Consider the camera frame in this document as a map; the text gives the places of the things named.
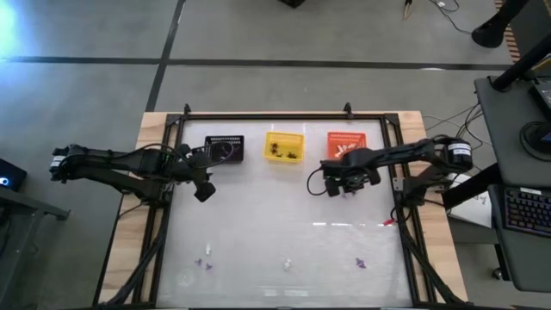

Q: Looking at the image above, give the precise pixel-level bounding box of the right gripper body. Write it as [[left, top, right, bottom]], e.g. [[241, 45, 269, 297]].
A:
[[320, 148, 382, 186]]

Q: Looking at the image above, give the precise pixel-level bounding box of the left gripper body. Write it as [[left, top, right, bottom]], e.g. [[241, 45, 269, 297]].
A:
[[174, 144, 214, 184]]

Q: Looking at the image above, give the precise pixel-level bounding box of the orange plastic basket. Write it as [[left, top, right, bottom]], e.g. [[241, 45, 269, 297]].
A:
[[326, 131, 368, 160]]

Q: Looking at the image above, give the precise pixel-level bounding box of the black plastic basket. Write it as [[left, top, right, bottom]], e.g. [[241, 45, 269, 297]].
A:
[[204, 134, 245, 164]]

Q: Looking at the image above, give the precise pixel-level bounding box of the yellow plastic basket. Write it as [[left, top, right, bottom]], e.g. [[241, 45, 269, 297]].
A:
[[263, 131, 306, 164]]

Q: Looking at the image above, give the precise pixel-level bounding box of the black desk leg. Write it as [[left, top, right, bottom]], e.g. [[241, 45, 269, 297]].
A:
[[442, 165, 503, 210]]

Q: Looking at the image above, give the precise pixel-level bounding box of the white paper sheet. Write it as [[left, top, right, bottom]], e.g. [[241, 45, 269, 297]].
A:
[[449, 192, 495, 229]]

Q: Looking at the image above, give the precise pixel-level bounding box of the dark grey desk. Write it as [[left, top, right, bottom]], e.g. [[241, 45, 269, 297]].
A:
[[473, 75, 551, 294]]

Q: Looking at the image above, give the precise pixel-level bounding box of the black backlit keyboard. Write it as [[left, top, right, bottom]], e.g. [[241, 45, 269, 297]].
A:
[[501, 185, 551, 239]]

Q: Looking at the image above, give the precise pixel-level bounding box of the round black monitor base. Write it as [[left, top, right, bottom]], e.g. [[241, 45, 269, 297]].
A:
[[518, 120, 551, 157]]

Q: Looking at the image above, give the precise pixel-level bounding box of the black box with blue light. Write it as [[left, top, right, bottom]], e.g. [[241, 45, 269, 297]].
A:
[[0, 158, 28, 194]]

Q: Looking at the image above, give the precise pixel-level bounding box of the grey side table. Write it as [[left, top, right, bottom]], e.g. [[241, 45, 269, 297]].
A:
[[0, 189, 71, 310]]

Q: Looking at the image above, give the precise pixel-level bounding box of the black diagonal stand pole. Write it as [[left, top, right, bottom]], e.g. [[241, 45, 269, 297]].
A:
[[490, 34, 551, 93]]

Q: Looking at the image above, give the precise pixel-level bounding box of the person's foot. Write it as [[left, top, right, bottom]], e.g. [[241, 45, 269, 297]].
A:
[[471, 0, 530, 49]]

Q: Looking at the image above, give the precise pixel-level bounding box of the red striped mat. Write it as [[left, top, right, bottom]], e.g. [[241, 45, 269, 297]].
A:
[[494, 0, 523, 65]]

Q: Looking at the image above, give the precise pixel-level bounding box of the black laptop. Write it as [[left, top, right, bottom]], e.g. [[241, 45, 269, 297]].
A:
[[528, 77, 551, 118]]

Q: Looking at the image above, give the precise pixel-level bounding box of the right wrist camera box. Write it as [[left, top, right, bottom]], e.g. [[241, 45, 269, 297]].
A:
[[325, 177, 344, 198]]

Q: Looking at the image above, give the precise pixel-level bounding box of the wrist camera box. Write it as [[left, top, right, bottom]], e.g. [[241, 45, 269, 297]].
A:
[[325, 177, 344, 198], [193, 181, 217, 203]]

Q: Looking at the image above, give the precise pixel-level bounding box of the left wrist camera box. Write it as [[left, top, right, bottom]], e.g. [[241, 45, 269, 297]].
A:
[[193, 181, 217, 203]]

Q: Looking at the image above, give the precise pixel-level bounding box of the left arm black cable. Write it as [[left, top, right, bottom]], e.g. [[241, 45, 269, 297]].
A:
[[141, 141, 236, 167]]

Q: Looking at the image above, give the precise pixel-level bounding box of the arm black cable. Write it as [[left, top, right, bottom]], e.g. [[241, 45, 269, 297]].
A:
[[306, 166, 328, 197], [141, 141, 236, 167]]

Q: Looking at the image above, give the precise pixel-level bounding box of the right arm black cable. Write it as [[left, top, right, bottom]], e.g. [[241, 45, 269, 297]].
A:
[[306, 166, 328, 197]]

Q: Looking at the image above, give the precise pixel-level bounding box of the black floor cable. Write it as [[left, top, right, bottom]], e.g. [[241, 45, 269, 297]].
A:
[[424, 112, 492, 147], [447, 102, 486, 139]]

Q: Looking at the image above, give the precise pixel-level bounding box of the black metal table frame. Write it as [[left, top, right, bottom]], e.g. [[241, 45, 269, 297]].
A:
[[92, 110, 468, 309]]

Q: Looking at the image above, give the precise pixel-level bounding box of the white charger cable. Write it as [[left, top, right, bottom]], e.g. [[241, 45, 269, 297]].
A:
[[428, 0, 474, 35]]

